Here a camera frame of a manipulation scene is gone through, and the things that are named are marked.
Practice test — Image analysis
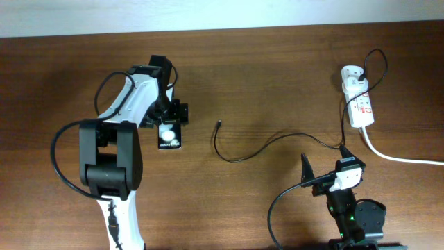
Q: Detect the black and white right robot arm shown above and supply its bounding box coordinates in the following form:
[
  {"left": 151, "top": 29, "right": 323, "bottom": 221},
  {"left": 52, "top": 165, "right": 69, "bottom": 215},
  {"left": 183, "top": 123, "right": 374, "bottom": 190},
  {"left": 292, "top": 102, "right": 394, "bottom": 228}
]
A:
[{"left": 301, "top": 146, "right": 366, "bottom": 240}]

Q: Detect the white power strip cord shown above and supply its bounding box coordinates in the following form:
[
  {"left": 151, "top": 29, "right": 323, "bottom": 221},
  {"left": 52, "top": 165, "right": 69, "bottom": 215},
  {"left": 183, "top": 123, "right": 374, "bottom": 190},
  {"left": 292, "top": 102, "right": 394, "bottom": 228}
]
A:
[{"left": 359, "top": 126, "right": 444, "bottom": 166}]

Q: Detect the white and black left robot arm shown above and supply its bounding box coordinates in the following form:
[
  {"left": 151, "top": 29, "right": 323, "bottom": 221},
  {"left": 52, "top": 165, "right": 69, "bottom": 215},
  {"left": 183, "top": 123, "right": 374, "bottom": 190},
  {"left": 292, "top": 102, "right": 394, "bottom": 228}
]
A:
[{"left": 79, "top": 64, "right": 188, "bottom": 249}]

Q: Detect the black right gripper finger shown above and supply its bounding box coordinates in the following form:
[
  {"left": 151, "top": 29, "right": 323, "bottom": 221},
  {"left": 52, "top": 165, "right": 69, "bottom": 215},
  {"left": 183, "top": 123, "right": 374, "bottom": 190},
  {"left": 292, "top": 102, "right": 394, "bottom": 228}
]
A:
[
  {"left": 339, "top": 144, "right": 355, "bottom": 160},
  {"left": 300, "top": 153, "right": 314, "bottom": 183}
]

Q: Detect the black USB charging cable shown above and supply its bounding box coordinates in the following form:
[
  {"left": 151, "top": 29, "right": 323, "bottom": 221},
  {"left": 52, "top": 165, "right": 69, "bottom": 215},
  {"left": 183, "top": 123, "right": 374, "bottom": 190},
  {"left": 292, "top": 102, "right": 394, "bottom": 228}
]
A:
[{"left": 213, "top": 48, "right": 389, "bottom": 163}]

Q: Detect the white USB charger plug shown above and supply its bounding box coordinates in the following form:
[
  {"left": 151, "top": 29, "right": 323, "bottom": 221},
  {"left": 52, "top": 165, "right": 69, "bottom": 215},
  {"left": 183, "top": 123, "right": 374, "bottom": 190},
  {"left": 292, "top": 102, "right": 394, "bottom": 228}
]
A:
[{"left": 342, "top": 77, "right": 368, "bottom": 94}]

